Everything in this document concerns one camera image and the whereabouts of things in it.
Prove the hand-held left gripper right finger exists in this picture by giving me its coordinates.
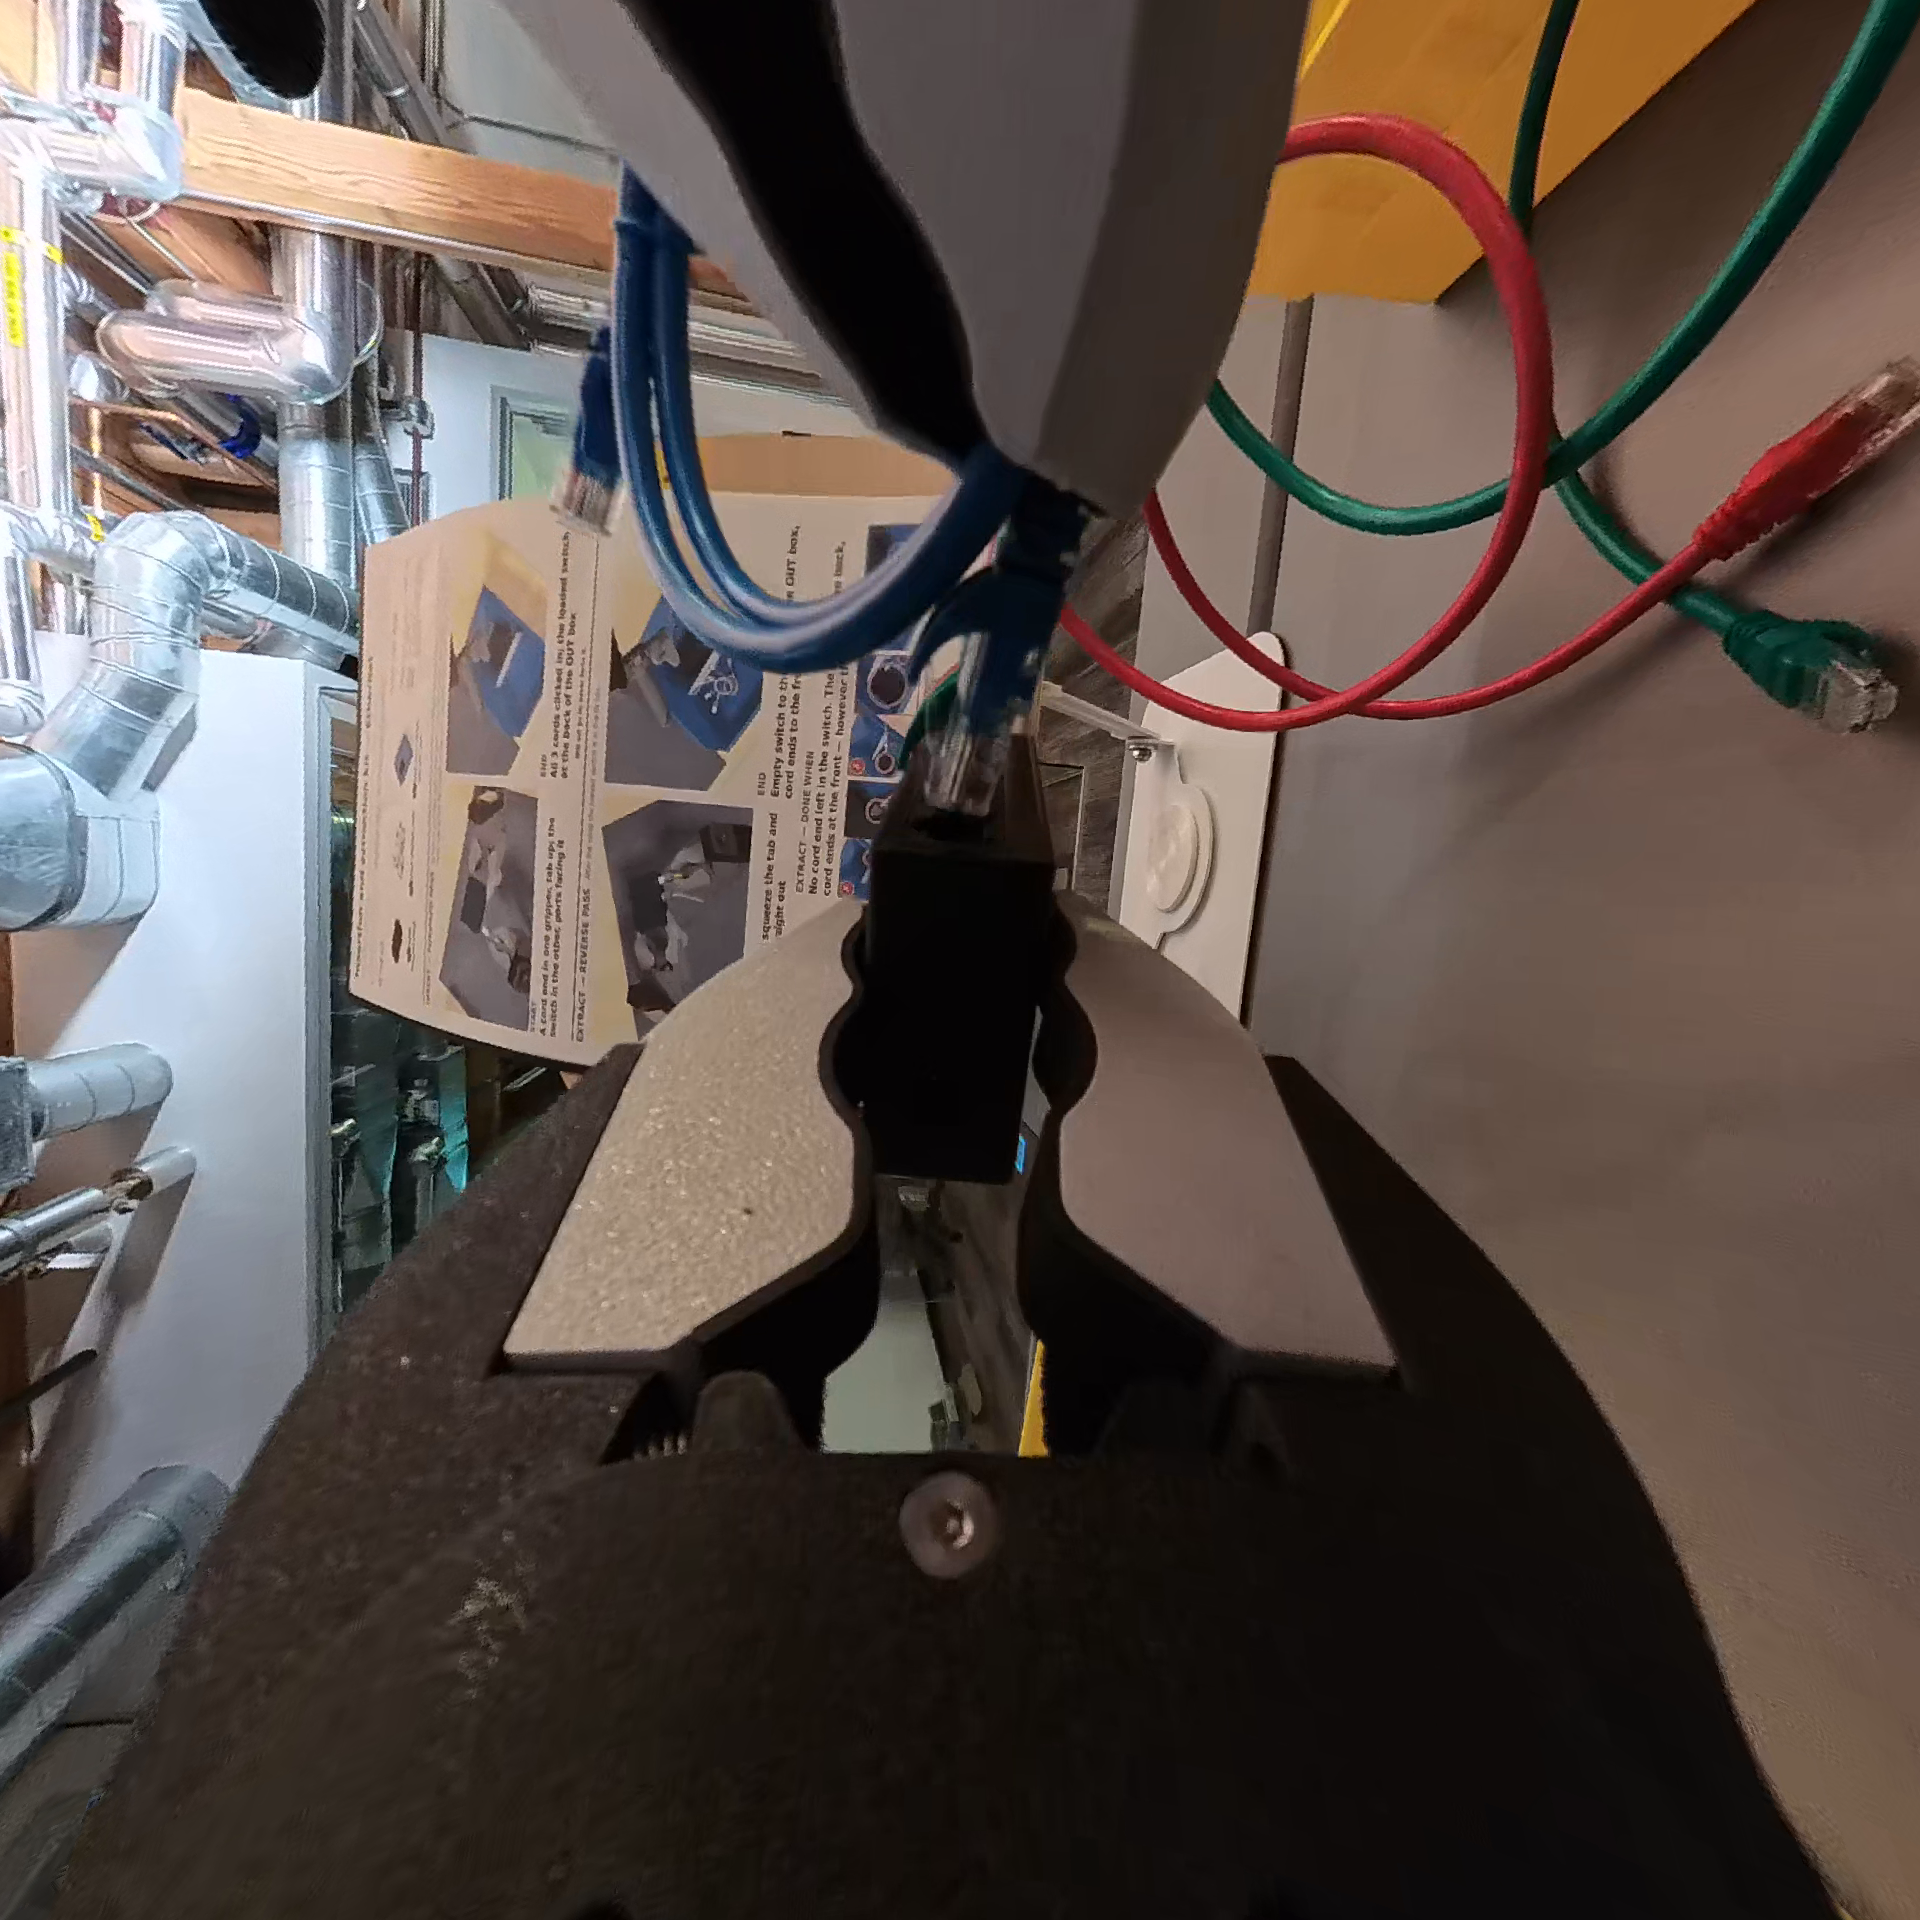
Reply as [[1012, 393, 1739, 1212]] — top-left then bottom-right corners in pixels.
[[1019, 895, 1400, 1453]]

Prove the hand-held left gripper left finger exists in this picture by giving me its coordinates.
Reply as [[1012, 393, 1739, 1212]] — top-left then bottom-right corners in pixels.
[[502, 900, 880, 1458]]

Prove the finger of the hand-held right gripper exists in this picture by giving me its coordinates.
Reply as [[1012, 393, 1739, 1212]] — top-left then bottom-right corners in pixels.
[[828, 0, 1310, 516], [497, 0, 995, 459]]

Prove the black network switch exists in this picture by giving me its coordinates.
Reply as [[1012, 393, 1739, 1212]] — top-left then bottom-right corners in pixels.
[[866, 733, 1060, 1188]]

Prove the blue ethernet cable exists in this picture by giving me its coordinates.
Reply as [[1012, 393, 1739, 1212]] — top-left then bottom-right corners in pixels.
[[569, 164, 1089, 820]]

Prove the red ethernet cable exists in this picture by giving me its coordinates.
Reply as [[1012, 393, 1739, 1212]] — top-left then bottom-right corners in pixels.
[[1055, 116, 1920, 733]]

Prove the green ethernet cable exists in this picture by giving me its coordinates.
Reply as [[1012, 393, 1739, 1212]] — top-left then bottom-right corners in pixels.
[[896, 0, 1920, 773]]

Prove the white sign stand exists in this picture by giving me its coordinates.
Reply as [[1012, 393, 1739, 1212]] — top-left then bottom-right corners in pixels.
[[1034, 629, 1292, 1021]]

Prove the wooden board with instruction sheet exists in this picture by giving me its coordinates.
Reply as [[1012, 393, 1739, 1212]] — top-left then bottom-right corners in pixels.
[[348, 433, 1150, 1070]]

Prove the shiny insulated pipe cluster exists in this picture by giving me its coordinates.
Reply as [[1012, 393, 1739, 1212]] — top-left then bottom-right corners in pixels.
[[0, 0, 389, 647]]

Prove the grey metal pipe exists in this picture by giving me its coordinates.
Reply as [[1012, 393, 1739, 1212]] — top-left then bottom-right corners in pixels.
[[0, 1145, 199, 1283]]

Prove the brown wooden rail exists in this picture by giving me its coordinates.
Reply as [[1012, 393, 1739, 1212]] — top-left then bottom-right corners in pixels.
[[167, 86, 751, 302]]

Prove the silver spiral duct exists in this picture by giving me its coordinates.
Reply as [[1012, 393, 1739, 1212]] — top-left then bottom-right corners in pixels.
[[273, 223, 413, 554], [0, 1462, 230, 1779]]

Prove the black round pedestal base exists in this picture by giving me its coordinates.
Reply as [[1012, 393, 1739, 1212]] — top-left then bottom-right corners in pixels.
[[193, 0, 329, 103]]

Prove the silver elbow duct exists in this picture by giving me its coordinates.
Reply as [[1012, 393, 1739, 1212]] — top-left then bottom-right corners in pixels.
[[0, 509, 366, 936]]

